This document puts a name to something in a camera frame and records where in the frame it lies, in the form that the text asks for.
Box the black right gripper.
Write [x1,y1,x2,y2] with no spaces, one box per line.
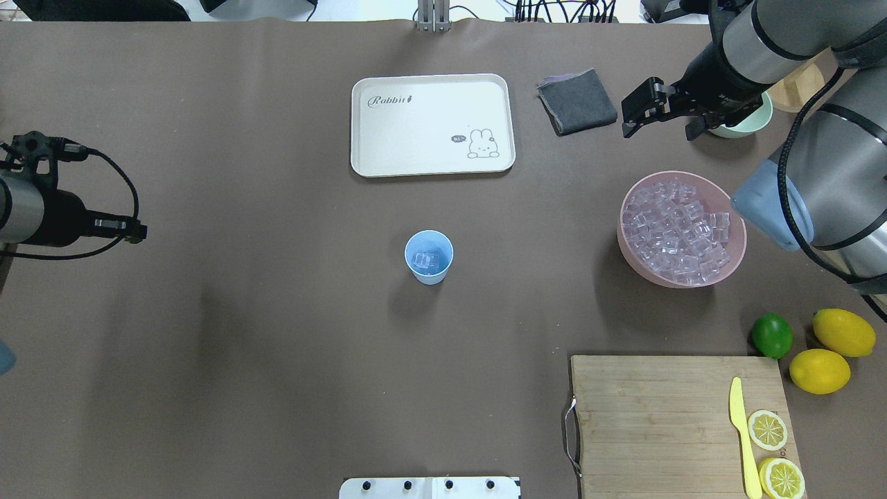
[621,42,766,140]

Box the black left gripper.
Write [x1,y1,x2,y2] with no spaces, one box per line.
[4,132,147,247]

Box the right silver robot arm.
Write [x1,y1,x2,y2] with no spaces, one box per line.
[622,1,886,306]

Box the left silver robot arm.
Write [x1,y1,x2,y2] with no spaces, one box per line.
[1,132,147,247]

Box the pile of clear ice cubes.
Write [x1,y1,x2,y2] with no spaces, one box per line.
[622,182,732,285]

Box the light blue plastic cup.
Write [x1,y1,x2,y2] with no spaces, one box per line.
[403,229,455,286]

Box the grey folded cloth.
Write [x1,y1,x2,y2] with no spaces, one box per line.
[536,67,618,136]

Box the mint green bowl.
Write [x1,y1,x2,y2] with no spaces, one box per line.
[709,92,773,139]

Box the pink bowl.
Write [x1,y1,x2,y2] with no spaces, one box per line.
[617,170,748,289]

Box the wooden glass holder stand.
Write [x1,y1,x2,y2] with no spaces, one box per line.
[766,49,832,114]

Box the cream rectangular tray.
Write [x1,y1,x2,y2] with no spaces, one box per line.
[351,73,516,179]

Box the green lime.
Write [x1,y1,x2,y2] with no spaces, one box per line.
[750,313,794,360]

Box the yellow lemon far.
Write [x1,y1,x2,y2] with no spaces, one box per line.
[812,308,877,358]

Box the yellow lemon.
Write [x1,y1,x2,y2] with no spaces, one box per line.
[789,349,852,395]
[812,308,877,358]

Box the yellow lemon near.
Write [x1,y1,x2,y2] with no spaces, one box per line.
[789,349,852,395]

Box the wooden cutting board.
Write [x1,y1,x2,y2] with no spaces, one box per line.
[567,355,801,498]

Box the yellow plastic knife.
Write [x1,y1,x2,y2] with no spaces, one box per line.
[728,377,763,498]

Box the lemon slice right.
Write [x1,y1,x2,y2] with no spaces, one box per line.
[748,410,789,451]

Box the lemon slice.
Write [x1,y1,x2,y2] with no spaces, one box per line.
[758,457,807,498]
[748,410,789,451]

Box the lemon slice left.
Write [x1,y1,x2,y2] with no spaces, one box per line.
[758,457,807,498]

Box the aluminium frame post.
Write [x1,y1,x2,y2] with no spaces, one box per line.
[415,0,452,33]

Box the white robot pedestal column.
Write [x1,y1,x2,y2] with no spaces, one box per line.
[338,476,522,498]

